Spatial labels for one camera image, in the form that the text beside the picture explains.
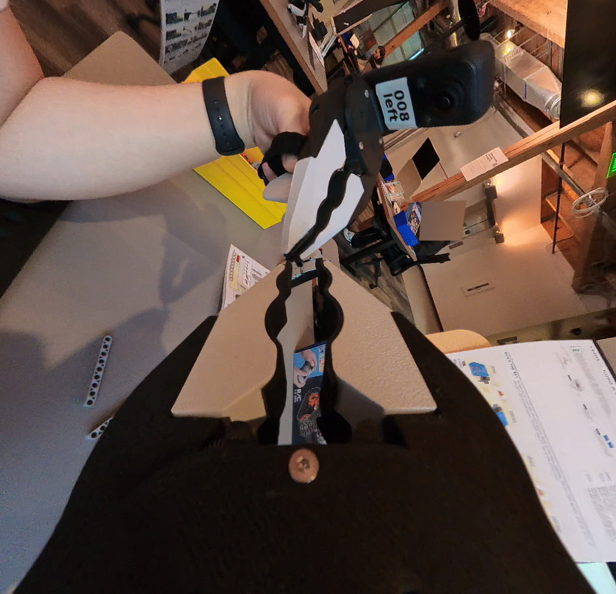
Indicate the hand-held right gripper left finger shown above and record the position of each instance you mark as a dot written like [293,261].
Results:
[231,363]

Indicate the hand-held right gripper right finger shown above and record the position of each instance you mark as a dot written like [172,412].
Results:
[380,363]

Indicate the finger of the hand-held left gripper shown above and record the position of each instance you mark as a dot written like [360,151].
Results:
[313,180]
[344,209]

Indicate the yellow parts bin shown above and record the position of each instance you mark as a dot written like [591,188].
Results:
[240,189]

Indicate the person's left forearm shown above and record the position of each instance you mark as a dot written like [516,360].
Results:
[106,136]

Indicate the person's left hand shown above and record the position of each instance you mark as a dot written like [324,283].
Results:
[269,108]

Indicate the blue bin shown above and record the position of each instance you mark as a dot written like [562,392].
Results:
[409,223]

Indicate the blue robot kit box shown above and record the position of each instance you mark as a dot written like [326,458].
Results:
[308,392]

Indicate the long wooden table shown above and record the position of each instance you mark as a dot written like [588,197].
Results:
[293,35]

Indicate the open instruction booklet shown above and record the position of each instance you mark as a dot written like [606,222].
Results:
[243,274]

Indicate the black and white display board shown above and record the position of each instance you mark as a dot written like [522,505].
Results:
[426,158]

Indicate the black wristband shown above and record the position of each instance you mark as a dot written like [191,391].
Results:
[221,122]

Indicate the light grey holed beam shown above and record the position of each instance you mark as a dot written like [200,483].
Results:
[97,371]
[99,429]

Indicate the paper notice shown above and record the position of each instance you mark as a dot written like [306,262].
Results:
[483,163]

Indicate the black floor lamp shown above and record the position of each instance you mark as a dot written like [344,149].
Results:
[467,14]

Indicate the white instruction poster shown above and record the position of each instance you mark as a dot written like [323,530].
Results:
[544,435]

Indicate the printed photo board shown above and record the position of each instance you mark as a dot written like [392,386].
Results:
[187,26]

